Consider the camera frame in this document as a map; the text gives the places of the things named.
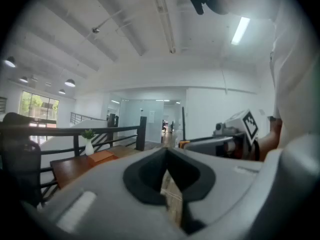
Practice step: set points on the small round ceiling fixture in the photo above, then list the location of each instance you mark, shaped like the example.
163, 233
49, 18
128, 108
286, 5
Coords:
95, 30

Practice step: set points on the distant metal railing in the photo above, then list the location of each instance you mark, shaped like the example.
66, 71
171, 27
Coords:
85, 117

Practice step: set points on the white vase with green plant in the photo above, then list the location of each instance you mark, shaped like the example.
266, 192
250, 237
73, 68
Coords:
89, 147

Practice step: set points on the black office chair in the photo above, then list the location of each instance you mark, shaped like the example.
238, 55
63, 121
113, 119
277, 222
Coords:
20, 164

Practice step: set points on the person in white shirt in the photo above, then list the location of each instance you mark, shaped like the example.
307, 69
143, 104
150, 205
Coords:
295, 71

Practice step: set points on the black pendant lamp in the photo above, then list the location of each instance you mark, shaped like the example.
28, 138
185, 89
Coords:
70, 83
10, 62
23, 79
61, 91

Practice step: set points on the white paper notice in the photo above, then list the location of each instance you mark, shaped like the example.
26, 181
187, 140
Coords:
152, 116

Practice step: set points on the ceiling strip light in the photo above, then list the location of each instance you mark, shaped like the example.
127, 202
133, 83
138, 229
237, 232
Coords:
240, 30

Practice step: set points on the person's right forearm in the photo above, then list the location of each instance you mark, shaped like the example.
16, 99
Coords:
272, 136

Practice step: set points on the small grey gripper camera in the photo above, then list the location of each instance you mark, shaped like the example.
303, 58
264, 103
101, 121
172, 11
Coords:
219, 128

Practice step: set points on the large window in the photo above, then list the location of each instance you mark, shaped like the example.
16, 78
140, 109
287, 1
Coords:
40, 109

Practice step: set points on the black head-mounted camera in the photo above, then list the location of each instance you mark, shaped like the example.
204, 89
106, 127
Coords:
197, 1

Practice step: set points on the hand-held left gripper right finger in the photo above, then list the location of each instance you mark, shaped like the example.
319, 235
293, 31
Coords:
225, 184

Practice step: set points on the orange wooden tray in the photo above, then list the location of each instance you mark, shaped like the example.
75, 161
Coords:
100, 157

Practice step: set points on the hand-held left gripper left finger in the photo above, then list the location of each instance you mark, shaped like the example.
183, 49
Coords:
100, 199

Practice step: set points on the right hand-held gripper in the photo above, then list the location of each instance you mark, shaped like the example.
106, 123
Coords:
243, 134

